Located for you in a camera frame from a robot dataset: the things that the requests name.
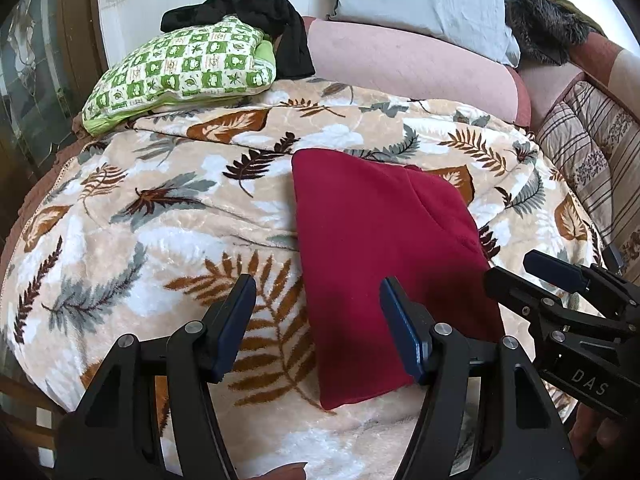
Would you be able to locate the black cloth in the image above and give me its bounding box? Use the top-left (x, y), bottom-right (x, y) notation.
top-left (160, 0), bottom-right (317, 80)

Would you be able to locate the grey pillow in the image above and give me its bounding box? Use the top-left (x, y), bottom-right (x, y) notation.
top-left (327, 0), bottom-right (522, 68)

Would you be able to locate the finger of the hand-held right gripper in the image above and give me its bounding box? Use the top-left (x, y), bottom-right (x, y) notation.
top-left (523, 249), bottom-right (640, 313)
top-left (483, 265), bottom-right (638, 348)

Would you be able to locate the striped sofa cushion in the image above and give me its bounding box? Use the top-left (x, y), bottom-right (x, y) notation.
top-left (535, 80), bottom-right (640, 273)

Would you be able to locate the leaf print blanket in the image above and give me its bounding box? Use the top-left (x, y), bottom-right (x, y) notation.
top-left (0, 77), bottom-right (608, 480)

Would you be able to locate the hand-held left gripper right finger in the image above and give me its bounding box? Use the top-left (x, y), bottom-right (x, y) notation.
top-left (378, 276), bottom-right (581, 480)

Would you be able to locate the pink bolster cushion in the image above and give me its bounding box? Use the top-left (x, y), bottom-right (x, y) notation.
top-left (301, 16), bottom-right (532, 128)

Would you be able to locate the red garment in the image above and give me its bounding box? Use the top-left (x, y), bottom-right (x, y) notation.
top-left (291, 149), bottom-right (507, 411)

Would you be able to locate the pink sofa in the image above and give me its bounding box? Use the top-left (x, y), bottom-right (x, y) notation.
top-left (517, 35), bottom-right (640, 133)

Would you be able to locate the wooden glass-door cabinet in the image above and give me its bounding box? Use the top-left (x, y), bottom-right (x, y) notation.
top-left (0, 0), bottom-right (96, 161)

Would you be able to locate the person's right hand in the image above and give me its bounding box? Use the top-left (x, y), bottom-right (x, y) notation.
top-left (569, 402), bottom-right (632, 462)

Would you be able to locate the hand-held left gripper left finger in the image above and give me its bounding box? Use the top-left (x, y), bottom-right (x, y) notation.
top-left (52, 273), bottom-right (258, 480)

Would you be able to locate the green patterned pillow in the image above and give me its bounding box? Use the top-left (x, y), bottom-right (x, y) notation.
top-left (80, 15), bottom-right (277, 137)

